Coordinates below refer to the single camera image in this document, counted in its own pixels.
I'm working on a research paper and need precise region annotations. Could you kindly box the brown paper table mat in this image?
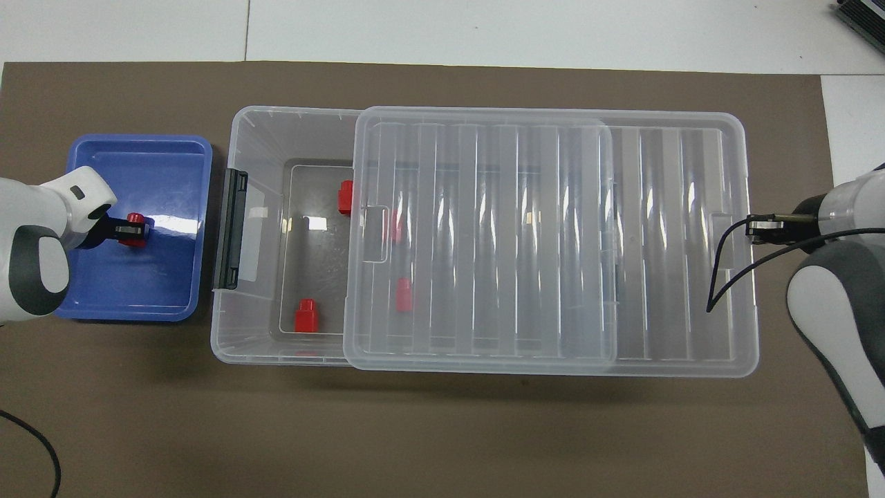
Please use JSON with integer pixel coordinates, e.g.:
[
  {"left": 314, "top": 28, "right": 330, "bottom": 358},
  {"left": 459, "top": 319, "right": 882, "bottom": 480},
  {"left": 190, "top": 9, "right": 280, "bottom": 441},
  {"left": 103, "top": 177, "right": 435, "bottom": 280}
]
[{"left": 0, "top": 61, "right": 870, "bottom": 498}]

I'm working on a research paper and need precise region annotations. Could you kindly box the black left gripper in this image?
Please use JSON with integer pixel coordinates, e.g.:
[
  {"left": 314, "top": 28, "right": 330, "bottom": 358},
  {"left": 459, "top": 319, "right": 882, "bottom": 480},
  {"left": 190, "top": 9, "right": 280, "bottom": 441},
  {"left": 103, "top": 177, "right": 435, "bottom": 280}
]
[{"left": 77, "top": 216, "right": 149, "bottom": 250}]

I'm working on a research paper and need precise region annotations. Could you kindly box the blue plastic tray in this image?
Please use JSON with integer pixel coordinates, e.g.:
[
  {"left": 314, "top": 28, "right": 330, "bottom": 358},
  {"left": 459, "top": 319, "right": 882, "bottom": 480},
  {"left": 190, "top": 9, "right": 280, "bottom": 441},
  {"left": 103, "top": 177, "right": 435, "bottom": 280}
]
[{"left": 54, "top": 134, "right": 213, "bottom": 322}]

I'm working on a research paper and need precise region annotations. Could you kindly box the dark grey box latch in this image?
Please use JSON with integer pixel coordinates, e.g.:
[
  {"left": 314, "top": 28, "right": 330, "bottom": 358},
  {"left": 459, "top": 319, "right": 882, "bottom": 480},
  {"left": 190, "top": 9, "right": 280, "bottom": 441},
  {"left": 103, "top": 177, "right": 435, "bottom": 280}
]
[{"left": 213, "top": 168, "right": 249, "bottom": 290}]

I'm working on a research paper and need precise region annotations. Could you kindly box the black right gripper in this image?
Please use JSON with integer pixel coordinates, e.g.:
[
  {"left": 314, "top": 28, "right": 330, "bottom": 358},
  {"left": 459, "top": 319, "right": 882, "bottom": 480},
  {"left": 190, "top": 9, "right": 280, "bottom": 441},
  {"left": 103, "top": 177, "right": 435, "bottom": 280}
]
[{"left": 745, "top": 196, "right": 830, "bottom": 244}]

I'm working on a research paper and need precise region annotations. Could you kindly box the clear plastic storage box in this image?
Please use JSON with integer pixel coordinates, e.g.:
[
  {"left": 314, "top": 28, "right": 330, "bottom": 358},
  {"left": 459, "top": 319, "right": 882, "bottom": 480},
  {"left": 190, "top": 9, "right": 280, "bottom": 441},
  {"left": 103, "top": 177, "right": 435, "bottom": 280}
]
[{"left": 211, "top": 105, "right": 619, "bottom": 366}]

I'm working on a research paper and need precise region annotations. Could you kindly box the black finned electronic device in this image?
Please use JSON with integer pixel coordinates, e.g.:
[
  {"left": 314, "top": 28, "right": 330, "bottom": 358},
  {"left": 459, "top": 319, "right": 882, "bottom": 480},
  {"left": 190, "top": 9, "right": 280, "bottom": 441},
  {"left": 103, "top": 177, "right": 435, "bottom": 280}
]
[{"left": 830, "top": 0, "right": 885, "bottom": 44}]

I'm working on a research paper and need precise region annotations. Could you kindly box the clear ribbed plastic lid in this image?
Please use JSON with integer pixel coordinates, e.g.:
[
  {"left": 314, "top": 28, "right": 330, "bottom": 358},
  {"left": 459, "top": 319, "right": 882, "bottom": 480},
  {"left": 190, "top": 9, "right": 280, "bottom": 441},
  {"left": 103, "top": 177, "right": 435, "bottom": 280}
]
[{"left": 343, "top": 106, "right": 760, "bottom": 378}]

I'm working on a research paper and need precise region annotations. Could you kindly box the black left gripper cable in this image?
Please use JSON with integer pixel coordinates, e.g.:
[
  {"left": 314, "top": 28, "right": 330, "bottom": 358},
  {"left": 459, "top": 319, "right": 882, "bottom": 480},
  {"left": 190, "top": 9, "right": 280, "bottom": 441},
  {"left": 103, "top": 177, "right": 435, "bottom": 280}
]
[{"left": 0, "top": 409, "right": 63, "bottom": 498}]

